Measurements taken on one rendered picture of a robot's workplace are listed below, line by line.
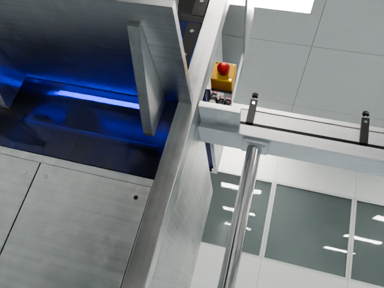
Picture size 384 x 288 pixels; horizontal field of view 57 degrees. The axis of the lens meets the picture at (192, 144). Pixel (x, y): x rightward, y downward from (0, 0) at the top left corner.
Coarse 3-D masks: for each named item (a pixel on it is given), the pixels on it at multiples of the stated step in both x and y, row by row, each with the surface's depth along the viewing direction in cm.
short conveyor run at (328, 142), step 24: (264, 120) 117; (288, 120) 116; (312, 120) 118; (216, 144) 129; (240, 144) 123; (288, 144) 114; (312, 144) 112; (336, 144) 111; (360, 144) 111; (360, 168) 117
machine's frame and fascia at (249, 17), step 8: (248, 0) 191; (248, 8) 199; (184, 16) 125; (192, 16) 124; (248, 16) 207; (248, 24) 216; (248, 32) 225; (248, 40) 235; (192, 56) 238; (216, 56) 127; (240, 72) 223; (208, 96) 134; (216, 152) 182; (216, 160) 189; (216, 168) 197
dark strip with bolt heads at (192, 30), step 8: (200, 0) 127; (208, 0) 127; (200, 8) 126; (200, 16) 125; (192, 24) 123; (200, 24) 123; (192, 32) 121; (184, 40) 120; (192, 40) 120; (184, 48) 119; (192, 48) 119
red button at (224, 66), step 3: (219, 63) 111; (222, 63) 111; (225, 63) 111; (219, 66) 110; (222, 66) 110; (225, 66) 110; (228, 66) 110; (219, 69) 110; (222, 69) 110; (225, 69) 110; (228, 69) 110; (219, 72) 111; (222, 72) 110; (225, 72) 110; (228, 72) 111
